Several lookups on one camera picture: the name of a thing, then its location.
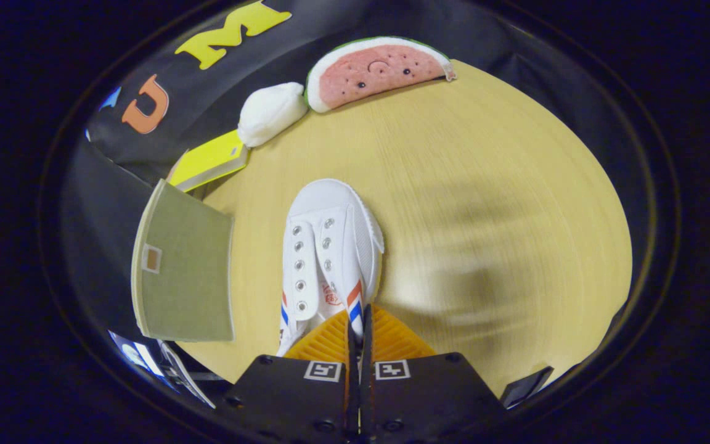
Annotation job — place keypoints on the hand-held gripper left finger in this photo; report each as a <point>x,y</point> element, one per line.
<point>352,401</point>

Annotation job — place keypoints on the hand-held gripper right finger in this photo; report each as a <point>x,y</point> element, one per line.
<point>368,401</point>

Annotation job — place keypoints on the white canvas shoe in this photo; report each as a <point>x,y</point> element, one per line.
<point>330,209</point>

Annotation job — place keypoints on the translucent pale green storage box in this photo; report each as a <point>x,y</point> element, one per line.
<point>188,277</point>

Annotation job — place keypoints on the black flat object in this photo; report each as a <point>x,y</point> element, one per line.
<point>524,387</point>

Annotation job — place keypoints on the white framed dark device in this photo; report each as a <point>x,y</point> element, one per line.
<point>185,376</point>

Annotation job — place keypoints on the dark blue display screen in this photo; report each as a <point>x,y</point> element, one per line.
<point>133,354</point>

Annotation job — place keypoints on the yellow book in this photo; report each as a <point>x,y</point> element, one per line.
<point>207,160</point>

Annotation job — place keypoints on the white plush toy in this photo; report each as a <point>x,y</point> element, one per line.
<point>269,111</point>

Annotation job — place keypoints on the watermelon slice plush toy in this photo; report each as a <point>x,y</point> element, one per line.
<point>379,71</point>

